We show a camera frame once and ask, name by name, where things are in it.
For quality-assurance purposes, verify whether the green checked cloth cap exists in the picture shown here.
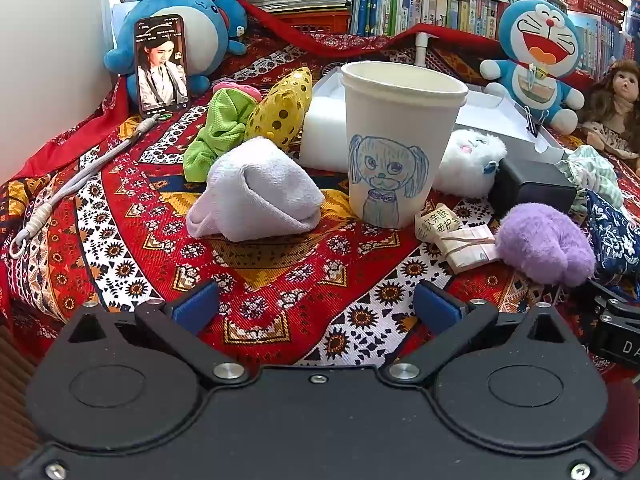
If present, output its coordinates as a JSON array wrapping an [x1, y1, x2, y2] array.
[[555, 145, 626, 211]]

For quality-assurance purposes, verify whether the white paper cup with drawing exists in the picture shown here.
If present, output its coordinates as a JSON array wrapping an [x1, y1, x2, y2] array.
[[340, 61, 469, 230]]

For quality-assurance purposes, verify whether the yellow spotted shiny pouch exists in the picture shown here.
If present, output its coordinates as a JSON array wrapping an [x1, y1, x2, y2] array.
[[243, 66, 313, 151]]

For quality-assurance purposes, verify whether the grey cardboard box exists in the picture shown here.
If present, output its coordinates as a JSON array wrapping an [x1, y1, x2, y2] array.
[[311, 62, 567, 166]]

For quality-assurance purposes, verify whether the blue floral scrunchie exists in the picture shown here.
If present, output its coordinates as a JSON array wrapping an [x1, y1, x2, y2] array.
[[585, 190, 640, 286]]

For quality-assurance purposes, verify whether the red patterned blanket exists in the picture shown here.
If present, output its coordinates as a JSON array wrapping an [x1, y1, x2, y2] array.
[[0, 0, 640, 386]]

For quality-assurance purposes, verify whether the small white wipe packet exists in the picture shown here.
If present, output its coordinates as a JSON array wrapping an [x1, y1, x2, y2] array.
[[414, 202, 463, 242]]

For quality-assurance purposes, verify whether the white rolled sock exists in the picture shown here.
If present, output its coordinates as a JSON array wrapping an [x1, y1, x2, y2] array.
[[186, 136, 326, 242]]

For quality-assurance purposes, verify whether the blue round plush toy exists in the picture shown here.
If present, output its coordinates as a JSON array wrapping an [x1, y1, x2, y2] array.
[[103, 0, 249, 106]]

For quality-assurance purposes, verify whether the red plastic crate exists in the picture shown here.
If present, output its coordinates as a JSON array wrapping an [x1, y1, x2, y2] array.
[[272, 10, 351, 35]]

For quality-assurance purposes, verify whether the white foam block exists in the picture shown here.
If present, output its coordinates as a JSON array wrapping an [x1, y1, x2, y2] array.
[[299, 96, 349, 171]]

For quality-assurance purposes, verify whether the pink scrunchie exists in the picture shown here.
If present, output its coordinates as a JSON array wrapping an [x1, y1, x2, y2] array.
[[214, 81, 263, 103]]

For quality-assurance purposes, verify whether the black power adapter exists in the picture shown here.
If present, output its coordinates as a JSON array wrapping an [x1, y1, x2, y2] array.
[[489, 158, 578, 221]]

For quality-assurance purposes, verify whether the smartphone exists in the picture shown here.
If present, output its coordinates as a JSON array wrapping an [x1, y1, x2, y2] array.
[[133, 14, 192, 120]]

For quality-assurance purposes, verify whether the purple fluffy scrunchie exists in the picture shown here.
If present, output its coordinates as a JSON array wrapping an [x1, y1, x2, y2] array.
[[495, 202, 597, 286]]

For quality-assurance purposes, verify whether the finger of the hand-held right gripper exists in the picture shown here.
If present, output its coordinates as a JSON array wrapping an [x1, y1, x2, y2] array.
[[582, 277, 640, 373]]

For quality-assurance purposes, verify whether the white fluffy plush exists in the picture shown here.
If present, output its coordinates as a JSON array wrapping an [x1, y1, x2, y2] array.
[[432, 128, 508, 198]]

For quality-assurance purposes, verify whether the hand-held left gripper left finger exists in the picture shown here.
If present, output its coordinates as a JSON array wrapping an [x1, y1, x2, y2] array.
[[60, 280, 251, 389]]

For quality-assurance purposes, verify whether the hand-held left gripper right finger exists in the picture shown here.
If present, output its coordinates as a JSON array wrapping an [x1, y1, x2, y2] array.
[[386, 280, 581, 389]]

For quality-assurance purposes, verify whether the blue cat plush toy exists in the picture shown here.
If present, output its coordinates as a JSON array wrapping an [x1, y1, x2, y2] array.
[[479, 0, 586, 136]]

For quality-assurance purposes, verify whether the brown-haired doll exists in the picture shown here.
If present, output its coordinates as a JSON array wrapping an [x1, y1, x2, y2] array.
[[580, 59, 640, 176]]

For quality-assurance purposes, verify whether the black binder clip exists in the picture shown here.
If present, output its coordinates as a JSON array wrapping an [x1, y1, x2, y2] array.
[[522, 105, 543, 138]]

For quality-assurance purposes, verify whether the green scrunchie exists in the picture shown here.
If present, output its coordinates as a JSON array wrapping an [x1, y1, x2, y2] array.
[[182, 89, 261, 183]]

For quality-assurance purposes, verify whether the pale banded tissue packet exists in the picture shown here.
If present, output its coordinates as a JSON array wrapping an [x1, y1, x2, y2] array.
[[435, 224, 499, 275]]

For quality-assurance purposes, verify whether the row of upright books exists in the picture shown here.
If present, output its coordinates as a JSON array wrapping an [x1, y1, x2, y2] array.
[[350, 0, 640, 61]]

